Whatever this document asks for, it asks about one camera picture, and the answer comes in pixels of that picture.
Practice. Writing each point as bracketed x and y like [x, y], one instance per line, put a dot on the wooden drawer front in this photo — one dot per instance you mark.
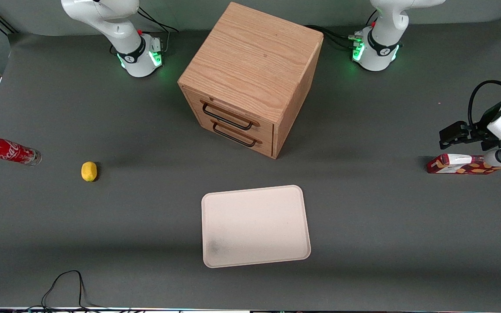
[242, 141]
[233, 115]

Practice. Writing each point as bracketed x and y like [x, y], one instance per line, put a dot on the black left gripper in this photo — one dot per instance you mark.
[485, 123]

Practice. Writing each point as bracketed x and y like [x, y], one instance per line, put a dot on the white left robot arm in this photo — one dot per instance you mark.
[383, 30]

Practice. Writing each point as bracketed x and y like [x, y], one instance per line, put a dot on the red snack carton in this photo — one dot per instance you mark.
[459, 167]

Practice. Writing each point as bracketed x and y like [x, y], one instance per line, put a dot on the yellow lemon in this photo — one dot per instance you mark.
[88, 171]

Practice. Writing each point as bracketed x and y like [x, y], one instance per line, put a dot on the beige plastic tray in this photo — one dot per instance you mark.
[255, 226]

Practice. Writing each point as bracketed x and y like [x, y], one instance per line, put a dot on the red coke bottle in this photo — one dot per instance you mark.
[9, 151]

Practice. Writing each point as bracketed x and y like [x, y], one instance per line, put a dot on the wooden drawer cabinet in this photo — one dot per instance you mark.
[255, 56]

